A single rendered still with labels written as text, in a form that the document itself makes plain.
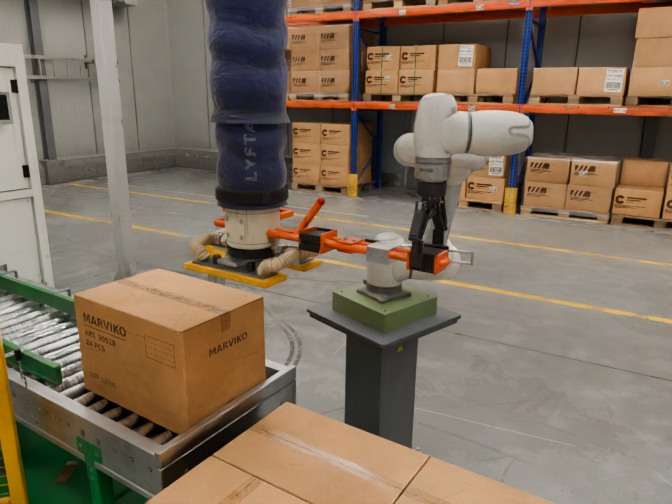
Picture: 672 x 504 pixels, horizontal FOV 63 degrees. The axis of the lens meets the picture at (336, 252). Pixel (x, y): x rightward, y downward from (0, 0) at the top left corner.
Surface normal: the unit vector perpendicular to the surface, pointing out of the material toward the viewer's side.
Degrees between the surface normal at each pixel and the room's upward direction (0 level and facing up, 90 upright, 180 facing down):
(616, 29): 90
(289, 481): 0
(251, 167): 73
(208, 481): 0
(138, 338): 90
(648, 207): 91
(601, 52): 90
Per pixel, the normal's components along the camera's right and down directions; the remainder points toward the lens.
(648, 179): -0.47, 0.27
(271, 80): 0.61, 0.06
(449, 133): 0.06, 0.31
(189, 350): 0.83, 0.16
